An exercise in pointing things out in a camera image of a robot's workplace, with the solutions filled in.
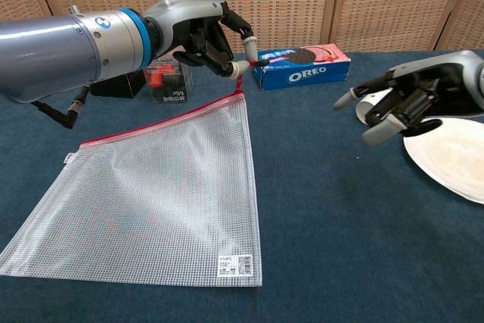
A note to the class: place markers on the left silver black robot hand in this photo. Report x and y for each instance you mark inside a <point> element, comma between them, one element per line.
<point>181,16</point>

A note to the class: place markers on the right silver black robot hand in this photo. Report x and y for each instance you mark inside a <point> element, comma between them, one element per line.
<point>438,77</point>

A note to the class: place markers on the clear mesh zipper pouch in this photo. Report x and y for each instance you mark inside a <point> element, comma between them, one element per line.
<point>170,205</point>

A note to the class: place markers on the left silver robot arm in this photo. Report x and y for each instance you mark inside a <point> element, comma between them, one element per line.
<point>56,47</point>

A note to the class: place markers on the clear plastic box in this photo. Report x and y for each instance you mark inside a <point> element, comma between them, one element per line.
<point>172,90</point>

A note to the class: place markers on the white paper cup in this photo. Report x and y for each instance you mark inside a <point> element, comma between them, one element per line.
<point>361,111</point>

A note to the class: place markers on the white paper plate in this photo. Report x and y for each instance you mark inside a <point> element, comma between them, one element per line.
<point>450,164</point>

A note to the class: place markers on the black cardboard box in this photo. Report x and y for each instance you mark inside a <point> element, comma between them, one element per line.
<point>121,87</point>

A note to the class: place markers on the woven wooden folding screen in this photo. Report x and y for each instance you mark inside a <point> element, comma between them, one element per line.
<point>295,1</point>

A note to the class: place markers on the blue Oreo cookie box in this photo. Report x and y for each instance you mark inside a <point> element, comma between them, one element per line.
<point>302,73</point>

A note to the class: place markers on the teal blue tablecloth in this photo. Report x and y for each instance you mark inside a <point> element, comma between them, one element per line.
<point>321,224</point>

